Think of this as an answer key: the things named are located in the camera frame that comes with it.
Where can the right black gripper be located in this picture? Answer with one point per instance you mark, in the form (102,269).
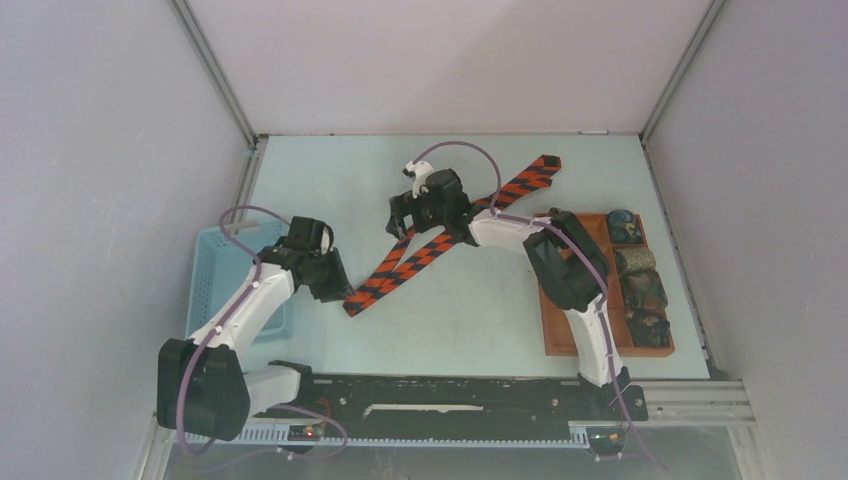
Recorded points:
(402,205)

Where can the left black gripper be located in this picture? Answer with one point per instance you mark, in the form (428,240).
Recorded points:
(339,287)

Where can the orange navy striped tie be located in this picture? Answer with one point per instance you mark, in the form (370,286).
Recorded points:
(394,271)

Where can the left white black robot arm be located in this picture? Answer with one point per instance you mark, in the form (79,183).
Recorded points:
(202,388)

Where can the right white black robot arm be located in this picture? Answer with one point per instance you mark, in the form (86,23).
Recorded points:
(569,265)

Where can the light blue plastic basket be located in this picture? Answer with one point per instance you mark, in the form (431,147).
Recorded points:
(220,267)

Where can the brown floral rolled tie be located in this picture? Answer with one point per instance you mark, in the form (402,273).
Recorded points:
(556,214)

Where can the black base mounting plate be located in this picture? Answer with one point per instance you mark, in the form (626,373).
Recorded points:
(464,408)

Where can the blue patterned rolled tie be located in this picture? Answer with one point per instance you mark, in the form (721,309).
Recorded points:
(624,228)

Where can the gold patterned rolled tie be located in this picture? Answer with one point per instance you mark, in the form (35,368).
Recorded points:
(637,259)

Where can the dark green rolled tie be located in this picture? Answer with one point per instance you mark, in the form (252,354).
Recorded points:
(644,291)

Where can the dark floral rolled tie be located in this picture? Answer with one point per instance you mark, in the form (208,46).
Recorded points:
(649,330)

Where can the white slotted cable duct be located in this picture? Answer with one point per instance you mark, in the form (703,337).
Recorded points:
(282,434)

